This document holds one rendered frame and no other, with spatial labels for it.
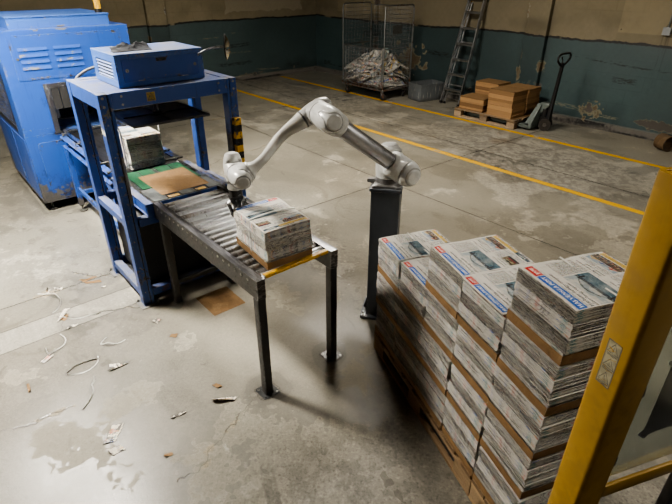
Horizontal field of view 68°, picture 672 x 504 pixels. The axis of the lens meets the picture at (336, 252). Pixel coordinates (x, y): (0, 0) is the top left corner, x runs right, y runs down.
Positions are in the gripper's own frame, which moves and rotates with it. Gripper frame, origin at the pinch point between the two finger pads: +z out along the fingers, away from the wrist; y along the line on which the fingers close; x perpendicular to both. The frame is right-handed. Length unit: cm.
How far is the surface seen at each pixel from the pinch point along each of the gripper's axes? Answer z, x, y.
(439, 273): -4, -117, 38
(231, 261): 13.0, -17.4, -16.3
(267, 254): 2.7, -39.3, -6.3
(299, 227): -6.9, -40.3, 14.2
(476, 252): -14, -125, 53
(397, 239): 10, -62, 69
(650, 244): -77, -208, -18
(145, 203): 14, 93, -21
